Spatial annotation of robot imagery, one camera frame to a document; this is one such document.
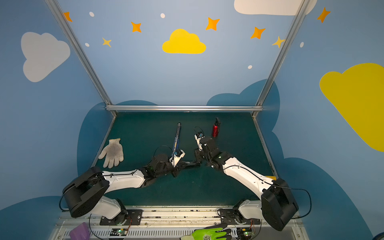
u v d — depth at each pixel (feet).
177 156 2.40
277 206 1.35
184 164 2.67
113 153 3.22
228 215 2.46
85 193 1.43
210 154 2.05
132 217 2.46
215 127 3.32
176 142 3.36
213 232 2.31
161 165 2.21
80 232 2.29
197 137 2.45
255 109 3.90
